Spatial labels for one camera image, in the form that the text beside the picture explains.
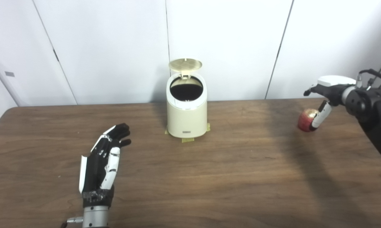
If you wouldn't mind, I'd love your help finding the red apple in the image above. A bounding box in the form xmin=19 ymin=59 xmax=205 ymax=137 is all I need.
xmin=297 ymin=109 xmax=321 ymax=132

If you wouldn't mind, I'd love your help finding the cream-colored bin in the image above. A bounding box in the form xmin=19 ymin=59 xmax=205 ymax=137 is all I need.
xmin=166 ymin=59 xmax=208 ymax=139

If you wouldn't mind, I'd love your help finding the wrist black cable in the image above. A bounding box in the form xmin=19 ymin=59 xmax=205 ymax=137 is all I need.
xmin=61 ymin=217 xmax=83 ymax=228
xmin=356 ymin=69 xmax=381 ymax=91

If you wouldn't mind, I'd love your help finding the round cream bin lid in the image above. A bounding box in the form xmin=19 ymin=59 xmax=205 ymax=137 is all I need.
xmin=169 ymin=59 xmax=203 ymax=78

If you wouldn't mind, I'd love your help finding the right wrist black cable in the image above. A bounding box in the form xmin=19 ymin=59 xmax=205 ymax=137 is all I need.
xmin=356 ymin=69 xmax=381 ymax=91

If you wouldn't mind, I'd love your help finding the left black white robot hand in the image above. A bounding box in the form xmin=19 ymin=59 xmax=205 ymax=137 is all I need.
xmin=79 ymin=123 xmax=132 ymax=208

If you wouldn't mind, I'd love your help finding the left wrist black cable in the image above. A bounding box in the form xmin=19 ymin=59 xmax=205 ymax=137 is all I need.
xmin=61 ymin=217 xmax=83 ymax=228

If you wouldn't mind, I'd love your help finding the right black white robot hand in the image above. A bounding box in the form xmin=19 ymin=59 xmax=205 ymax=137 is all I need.
xmin=303 ymin=75 xmax=357 ymax=129

